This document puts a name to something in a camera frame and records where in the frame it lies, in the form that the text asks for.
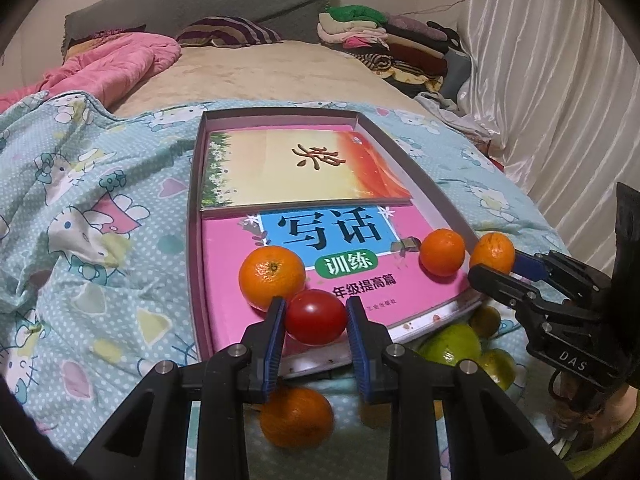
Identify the person's right forearm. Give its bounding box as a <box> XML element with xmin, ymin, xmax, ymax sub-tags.
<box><xmin>552</xmin><ymin>382</ymin><xmax>640</xmax><ymax>478</ymax></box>

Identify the grey headboard cover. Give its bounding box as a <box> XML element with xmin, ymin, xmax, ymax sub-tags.
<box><xmin>61</xmin><ymin>0</ymin><xmax>338</xmax><ymax>56</ymax></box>

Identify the beige bed sheet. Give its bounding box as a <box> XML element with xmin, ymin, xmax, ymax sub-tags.
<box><xmin>107</xmin><ymin>40</ymin><xmax>426</xmax><ymax>121</ymax></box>

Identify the large green fruit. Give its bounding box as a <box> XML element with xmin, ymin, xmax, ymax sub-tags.
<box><xmin>417</xmin><ymin>322</ymin><xmax>482</xmax><ymax>367</ymax></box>
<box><xmin>477</xmin><ymin>349</ymin><xmax>517</xmax><ymax>391</ymax></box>

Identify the red tomato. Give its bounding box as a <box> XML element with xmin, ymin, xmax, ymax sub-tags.
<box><xmin>285</xmin><ymin>290</ymin><xmax>348</xmax><ymax>346</ymax></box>

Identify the white curtain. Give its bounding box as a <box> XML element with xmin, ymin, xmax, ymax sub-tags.
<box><xmin>457</xmin><ymin>0</ymin><xmax>640</xmax><ymax>271</ymax></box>

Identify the grey blue cushion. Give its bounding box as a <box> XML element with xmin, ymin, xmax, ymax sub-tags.
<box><xmin>440</xmin><ymin>47</ymin><xmax>473</xmax><ymax>103</ymax></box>

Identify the large orange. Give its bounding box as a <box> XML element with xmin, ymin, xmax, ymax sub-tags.
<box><xmin>238</xmin><ymin>245</ymin><xmax>307</xmax><ymax>312</ymax></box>

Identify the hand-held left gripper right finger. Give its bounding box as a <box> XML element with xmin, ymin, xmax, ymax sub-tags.
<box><xmin>346</xmin><ymin>296</ymin><xmax>576</xmax><ymax>480</ymax></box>

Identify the cat printed light blue blanket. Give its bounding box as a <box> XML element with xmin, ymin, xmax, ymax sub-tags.
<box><xmin>0</xmin><ymin>90</ymin><xmax>571</xmax><ymax>480</ymax></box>

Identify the pile of folded clothes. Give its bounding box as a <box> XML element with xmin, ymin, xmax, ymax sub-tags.
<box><xmin>317</xmin><ymin>5</ymin><xmax>451</xmax><ymax>98</ymax></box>

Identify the pink book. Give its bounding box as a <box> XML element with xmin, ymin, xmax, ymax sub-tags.
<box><xmin>202</xmin><ymin>205</ymin><xmax>483</xmax><ymax>378</ymax></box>

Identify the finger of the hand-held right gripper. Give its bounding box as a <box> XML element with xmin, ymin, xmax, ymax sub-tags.
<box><xmin>467</xmin><ymin>264</ymin><xmax>603</xmax><ymax>326</ymax></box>
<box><xmin>512</xmin><ymin>249</ymin><xmax>611</xmax><ymax>293</ymax></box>

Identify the black plush toy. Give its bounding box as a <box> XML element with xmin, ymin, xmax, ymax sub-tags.
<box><xmin>427</xmin><ymin>20</ymin><xmax>473</xmax><ymax>52</ymax></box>

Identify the thin wall cable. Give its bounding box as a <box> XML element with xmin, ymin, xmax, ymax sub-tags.
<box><xmin>400</xmin><ymin>0</ymin><xmax>470</xmax><ymax>15</ymax></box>

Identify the brown floral pillow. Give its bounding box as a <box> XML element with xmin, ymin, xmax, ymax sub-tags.
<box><xmin>67</xmin><ymin>26</ymin><xmax>147</xmax><ymax>57</ymax></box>

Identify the pink quilt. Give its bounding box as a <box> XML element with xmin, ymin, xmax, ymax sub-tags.
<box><xmin>0</xmin><ymin>32</ymin><xmax>182</xmax><ymax>113</ymax></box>

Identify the shallow grey cardboard box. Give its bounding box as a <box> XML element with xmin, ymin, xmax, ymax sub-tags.
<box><xmin>186</xmin><ymin>106</ymin><xmax>488</xmax><ymax>376</ymax></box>

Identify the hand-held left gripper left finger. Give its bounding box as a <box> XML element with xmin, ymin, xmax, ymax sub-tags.
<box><xmin>74</xmin><ymin>296</ymin><xmax>288</xmax><ymax>480</ymax></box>

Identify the small green brown fruit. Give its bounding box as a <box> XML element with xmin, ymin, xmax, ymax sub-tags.
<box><xmin>469</xmin><ymin>305</ymin><xmax>502</xmax><ymax>338</ymax></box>

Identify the white crumpled cloth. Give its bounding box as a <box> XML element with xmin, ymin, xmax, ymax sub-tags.
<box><xmin>417</xmin><ymin>91</ymin><xmax>493</xmax><ymax>138</ymax></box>

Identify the purple striped pillow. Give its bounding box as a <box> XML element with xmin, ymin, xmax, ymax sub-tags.
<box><xmin>175</xmin><ymin>16</ymin><xmax>283</xmax><ymax>49</ymax></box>

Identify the yellow orange book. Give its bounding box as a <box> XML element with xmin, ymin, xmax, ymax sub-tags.
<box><xmin>199</xmin><ymin>127</ymin><xmax>415</xmax><ymax>212</ymax></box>

